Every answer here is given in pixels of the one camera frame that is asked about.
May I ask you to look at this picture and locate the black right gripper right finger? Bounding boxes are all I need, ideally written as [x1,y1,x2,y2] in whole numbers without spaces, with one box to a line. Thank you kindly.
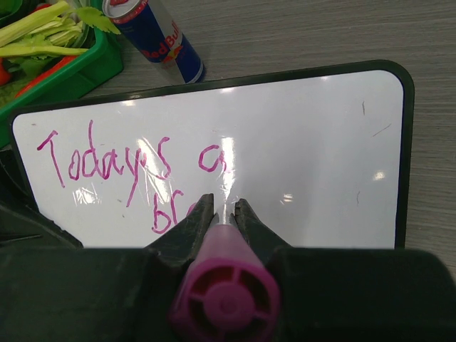
[234,199,455,341]

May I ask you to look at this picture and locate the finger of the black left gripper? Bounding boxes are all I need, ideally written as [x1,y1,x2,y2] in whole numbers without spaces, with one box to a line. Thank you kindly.
[1,145,83,249]

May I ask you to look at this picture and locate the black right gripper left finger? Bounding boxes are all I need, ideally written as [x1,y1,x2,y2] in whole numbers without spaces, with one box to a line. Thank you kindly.
[1,194,214,341]

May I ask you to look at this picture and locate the pink capped white marker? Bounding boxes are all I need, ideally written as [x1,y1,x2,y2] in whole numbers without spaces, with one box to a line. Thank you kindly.
[169,204,281,342]

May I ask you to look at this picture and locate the white whiteboard black frame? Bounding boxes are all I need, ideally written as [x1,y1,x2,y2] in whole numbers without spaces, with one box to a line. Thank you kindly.
[9,61,415,248]

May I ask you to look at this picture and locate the orange carrot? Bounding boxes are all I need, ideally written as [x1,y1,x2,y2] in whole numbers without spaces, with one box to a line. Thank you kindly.
[0,58,11,86]

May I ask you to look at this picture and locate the green plastic tray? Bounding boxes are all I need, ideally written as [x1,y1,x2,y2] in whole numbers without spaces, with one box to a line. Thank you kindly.
[1,1,123,147]

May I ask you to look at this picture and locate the red chili pepper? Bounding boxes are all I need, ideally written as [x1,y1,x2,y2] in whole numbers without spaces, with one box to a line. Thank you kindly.
[15,56,77,98]

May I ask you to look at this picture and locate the green celery stalks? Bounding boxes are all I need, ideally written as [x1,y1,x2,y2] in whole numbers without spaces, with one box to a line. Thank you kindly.
[1,1,120,59]

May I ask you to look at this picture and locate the Red Bull can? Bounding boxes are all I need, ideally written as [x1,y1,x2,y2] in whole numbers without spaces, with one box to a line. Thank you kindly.
[102,0,205,85]

